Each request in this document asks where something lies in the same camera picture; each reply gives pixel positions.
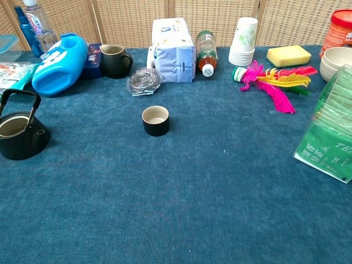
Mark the black cast iron teapot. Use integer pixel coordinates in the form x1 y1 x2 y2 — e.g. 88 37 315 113
0 89 51 161

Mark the small black tea cup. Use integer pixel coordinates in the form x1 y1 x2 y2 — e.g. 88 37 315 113
141 105 170 137

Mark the steel wool scrubber in wrapper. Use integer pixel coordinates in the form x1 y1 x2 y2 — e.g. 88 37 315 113
126 67 163 97

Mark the blue tablecloth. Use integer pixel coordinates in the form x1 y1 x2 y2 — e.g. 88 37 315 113
0 45 352 264

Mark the white and blue tissue pack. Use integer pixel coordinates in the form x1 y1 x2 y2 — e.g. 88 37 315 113
146 18 197 84

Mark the brown tea drink bottle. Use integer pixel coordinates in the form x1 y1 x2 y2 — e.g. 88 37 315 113
195 30 219 78

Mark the black ceramic pitcher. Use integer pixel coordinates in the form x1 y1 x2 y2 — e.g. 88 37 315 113
99 44 134 80

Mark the colourful feather shuttlecock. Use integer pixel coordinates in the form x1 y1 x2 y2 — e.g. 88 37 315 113
231 60 318 114

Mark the dark blue small box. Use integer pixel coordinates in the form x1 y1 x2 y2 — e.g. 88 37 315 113
79 43 103 80

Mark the stack of white paper cups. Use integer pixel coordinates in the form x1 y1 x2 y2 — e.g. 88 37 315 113
228 16 259 67

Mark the wicker folding screen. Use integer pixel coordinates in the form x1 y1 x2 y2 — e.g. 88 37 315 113
0 0 352 52

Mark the blue detergent jug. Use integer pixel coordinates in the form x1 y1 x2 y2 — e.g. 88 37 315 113
31 32 89 97

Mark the yellow sponge with green pad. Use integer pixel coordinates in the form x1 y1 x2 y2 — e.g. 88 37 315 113
266 45 312 69

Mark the green tea bag package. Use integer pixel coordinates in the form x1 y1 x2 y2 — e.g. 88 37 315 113
292 64 352 184

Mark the beige bowl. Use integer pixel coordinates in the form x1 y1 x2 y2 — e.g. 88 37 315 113
320 59 342 83
322 47 352 69

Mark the clear plastic water bottle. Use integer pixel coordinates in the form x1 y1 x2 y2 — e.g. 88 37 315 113
22 0 58 54

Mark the white and teal package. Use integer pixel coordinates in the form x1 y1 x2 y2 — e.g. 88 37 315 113
0 61 39 96

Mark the orange canister with red lid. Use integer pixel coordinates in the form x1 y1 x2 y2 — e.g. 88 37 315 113
319 9 352 58

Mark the clear container with blue lid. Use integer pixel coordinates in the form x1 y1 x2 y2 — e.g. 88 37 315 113
0 34 22 63

